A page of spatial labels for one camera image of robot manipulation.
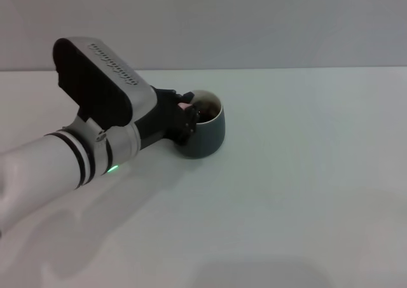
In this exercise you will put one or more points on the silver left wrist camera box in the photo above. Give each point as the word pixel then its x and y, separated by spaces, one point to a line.
pixel 95 87

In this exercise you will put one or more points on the dark grey ceramic cup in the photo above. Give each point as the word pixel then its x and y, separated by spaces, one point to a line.
pixel 210 138

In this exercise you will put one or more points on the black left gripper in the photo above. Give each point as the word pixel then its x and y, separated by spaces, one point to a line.
pixel 162 116

